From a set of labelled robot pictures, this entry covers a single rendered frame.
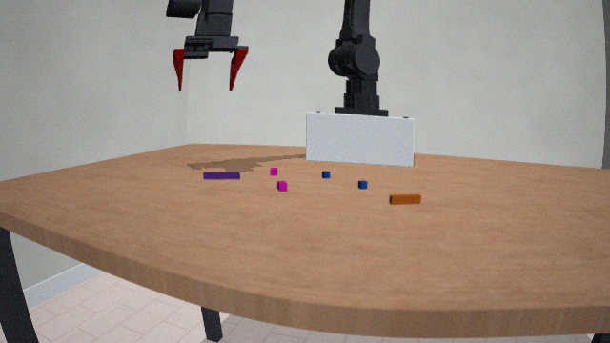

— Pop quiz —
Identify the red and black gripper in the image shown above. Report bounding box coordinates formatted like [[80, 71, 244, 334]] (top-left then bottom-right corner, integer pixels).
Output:
[[173, 36, 249, 91]]

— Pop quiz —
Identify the purple rod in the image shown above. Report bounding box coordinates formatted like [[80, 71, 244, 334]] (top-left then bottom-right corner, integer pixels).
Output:
[[203, 171, 240, 179]]

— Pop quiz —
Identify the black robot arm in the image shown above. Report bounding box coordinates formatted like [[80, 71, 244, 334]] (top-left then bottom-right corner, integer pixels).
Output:
[[166, 0, 389, 117]]

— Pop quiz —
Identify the orange rod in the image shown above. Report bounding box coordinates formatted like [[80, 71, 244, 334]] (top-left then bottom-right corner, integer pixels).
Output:
[[389, 194, 421, 205]]

